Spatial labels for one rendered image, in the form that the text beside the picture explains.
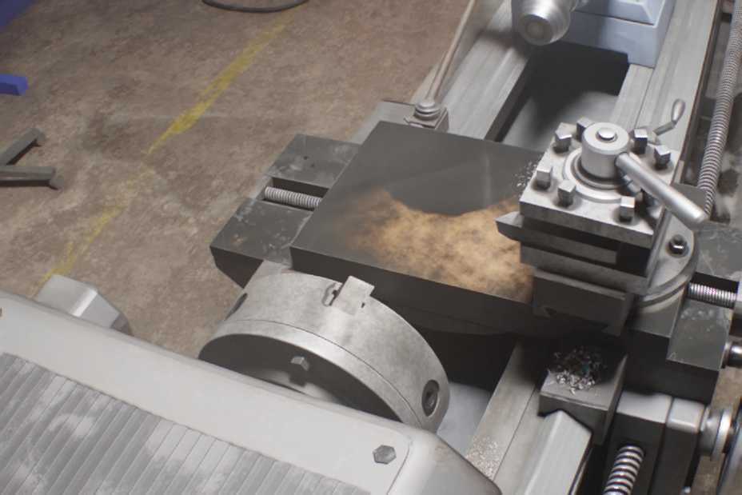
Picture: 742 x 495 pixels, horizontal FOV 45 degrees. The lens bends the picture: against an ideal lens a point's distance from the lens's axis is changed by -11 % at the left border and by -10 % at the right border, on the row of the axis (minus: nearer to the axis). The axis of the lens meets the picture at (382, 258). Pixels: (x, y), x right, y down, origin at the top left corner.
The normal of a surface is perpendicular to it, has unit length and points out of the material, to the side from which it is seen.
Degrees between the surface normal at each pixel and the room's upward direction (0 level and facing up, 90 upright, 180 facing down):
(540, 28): 90
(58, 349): 0
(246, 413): 0
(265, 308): 16
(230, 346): 90
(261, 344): 90
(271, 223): 0
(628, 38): 90
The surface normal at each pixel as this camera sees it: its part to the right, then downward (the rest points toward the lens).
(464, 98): -0.10, -0.72
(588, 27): -0.40, 0.66
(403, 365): 0.65, -0.29
